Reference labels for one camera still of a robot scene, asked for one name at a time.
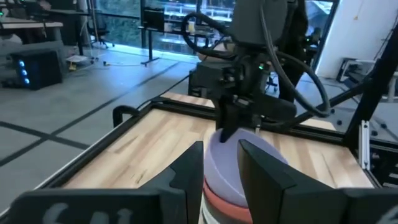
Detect aluminium mounting bracket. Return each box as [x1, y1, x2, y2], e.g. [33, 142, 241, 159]
[358, 119, 371, 171]

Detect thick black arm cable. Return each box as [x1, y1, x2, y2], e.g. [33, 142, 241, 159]
[180, 11, 240, 60]
[259, 6, 331, 118]

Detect wooden top desk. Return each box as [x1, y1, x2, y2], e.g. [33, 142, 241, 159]
[0, 17, 85, 57]

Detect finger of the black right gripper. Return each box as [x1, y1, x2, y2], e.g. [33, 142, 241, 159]
[218, 103, 242, 144]
[257, 95, 299, 126]

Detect lavender bowl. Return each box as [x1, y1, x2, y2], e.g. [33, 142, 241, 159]
[203, 128, 289, 208]

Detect black computer tower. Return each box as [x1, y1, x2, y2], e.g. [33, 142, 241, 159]
[9, 49, 63, 91]

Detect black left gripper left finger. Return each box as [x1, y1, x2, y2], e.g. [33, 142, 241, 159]
[139, 141, 205, 224]

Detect black-legged desk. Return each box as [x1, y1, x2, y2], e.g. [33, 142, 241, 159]
[138, 24, 218, 67]

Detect black box on desk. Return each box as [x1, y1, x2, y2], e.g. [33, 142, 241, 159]
[141, 6, 165, 32]

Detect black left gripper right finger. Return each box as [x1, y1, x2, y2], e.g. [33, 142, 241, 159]
[237, 139, 346, 224]

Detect red bowl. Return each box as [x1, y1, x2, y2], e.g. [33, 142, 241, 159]
[202, 180, 253, 224]

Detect white plate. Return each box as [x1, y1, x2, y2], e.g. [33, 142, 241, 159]
[200, 195, 224, 224]

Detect black office chair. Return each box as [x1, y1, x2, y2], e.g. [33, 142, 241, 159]
[86, 12, 115, 50]

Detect black metal frame post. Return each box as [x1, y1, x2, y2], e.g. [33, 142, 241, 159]
[343, 24, 398, 152]

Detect black diagonal frame brace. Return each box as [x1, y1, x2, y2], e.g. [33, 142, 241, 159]
[295, 80, 374, 125]

